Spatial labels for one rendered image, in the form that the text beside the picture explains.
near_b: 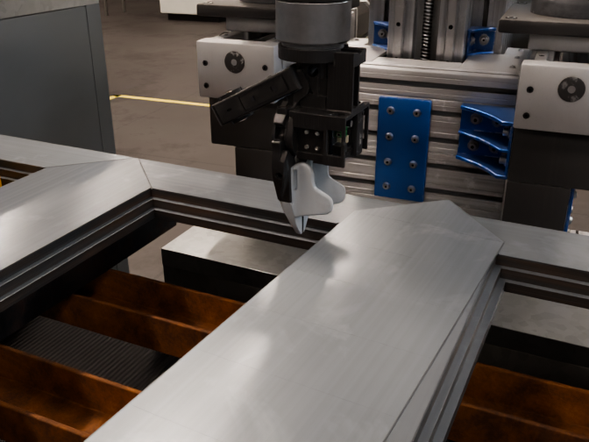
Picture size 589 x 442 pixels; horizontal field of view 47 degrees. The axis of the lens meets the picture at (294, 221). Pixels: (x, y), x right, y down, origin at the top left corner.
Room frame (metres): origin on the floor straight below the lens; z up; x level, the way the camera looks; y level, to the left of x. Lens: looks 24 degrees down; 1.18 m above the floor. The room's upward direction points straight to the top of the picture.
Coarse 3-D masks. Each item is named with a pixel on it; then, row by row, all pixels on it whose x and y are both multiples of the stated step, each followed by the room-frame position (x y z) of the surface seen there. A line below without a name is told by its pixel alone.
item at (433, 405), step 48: (144, 192) 0.82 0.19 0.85; (96, 240) 0.72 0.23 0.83; (288, 240) 0.73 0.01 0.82; (0, 288) 0.59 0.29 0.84; (480, 288) 0.57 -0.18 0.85; (528, 288) 0.61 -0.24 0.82; (576, 288) 0.60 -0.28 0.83; (480, 336) 0.52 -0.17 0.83; (432, 384) 0.43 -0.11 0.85; (432, 432) 0.39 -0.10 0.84
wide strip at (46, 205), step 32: (128, 160) 0.94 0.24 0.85; (0, 192) 0.82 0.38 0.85; (32, 192) 0.82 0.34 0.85; (64, 192) 0.82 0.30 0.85; (96, 192) 0.82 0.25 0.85; (128, 192) 0.82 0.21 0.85; (0, 224) 0.72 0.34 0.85; (32, 224) 0.72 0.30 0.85; (64, 224) 0.72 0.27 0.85; (0, 256) 0.64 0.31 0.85
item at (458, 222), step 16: (384, 208) 0.76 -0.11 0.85; (400, 208) 0.76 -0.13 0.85; (416, 208) 0.76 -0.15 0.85; (432, 208) 0.76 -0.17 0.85; (416, 224) 0.72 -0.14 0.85; (432, 224) 0.72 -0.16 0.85; (448, 224) 0.72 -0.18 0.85; (464, 224) 0.72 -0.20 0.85; (480, 224) 0.72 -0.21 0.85; (496, 240) 0.67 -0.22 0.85
